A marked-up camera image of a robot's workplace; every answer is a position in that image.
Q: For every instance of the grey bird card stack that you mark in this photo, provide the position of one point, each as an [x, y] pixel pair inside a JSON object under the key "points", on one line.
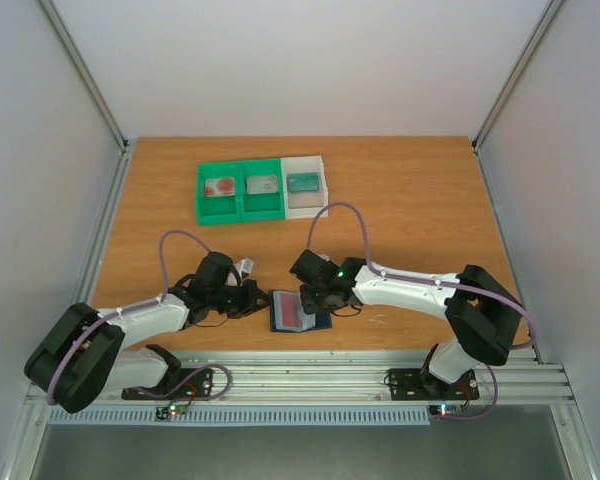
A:
{"points": [[262, 184]]}

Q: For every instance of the green bin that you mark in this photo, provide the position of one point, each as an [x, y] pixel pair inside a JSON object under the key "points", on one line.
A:
{"points": [[218, 210], [262, 199]]}

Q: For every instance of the left circuit board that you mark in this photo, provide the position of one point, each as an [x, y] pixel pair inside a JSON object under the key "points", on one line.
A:
{"points": [[172, 412]]}

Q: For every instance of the white bin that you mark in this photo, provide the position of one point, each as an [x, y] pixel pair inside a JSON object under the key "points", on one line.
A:
{"points": [[303, 205]]}

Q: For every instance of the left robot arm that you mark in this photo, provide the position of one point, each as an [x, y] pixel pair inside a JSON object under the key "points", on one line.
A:
{"points": [[90, 352]]}

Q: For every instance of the dark blue card holder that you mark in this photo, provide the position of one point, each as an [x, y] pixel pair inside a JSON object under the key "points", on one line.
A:
{"points": [[287, 315]]}

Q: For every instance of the right circuit board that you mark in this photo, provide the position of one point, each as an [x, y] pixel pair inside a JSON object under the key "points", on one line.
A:
{"points": [[445, 410]]}

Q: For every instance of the teal card stack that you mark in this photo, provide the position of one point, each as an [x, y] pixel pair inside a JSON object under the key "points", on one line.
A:
{"points": [[303, 182]]}

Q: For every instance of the grey slotted cable duct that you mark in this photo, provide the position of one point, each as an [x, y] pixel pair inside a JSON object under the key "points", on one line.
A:
{"points": [[245, 416]]}

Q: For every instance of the middle green bin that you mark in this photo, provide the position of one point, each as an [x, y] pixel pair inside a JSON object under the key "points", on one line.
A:
{"points": [[262, 199]]}

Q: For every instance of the red circle card stack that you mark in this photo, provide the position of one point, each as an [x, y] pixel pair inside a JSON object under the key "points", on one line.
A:
{"points": [[220, 187]]}

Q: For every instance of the left green bin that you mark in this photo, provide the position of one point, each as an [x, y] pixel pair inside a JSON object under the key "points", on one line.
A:
{"points": [[218, 210]]}

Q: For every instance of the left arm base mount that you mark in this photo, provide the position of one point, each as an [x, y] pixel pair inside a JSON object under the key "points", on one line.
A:
{"points": [[187, 382]]}

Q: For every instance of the circuit board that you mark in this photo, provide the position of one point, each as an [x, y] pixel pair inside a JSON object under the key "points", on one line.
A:
{"points": [[172, 412], [445, 410]]}

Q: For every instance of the aluminium rail frame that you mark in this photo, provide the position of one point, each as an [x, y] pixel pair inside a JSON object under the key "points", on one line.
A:
{"points": [[322, 377]]}

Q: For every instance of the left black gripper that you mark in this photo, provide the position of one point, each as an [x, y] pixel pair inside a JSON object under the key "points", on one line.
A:
{"points": [[250, 305]]}

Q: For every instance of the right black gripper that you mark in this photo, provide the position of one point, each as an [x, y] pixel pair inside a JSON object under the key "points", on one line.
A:
{"points": [[311, 298]]}

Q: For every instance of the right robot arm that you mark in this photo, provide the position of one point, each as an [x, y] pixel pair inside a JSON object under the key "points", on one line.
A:
{"points": [[483, 316]]}

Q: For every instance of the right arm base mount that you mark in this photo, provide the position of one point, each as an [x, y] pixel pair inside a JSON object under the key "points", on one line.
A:
{"points": [[405, 384]]}

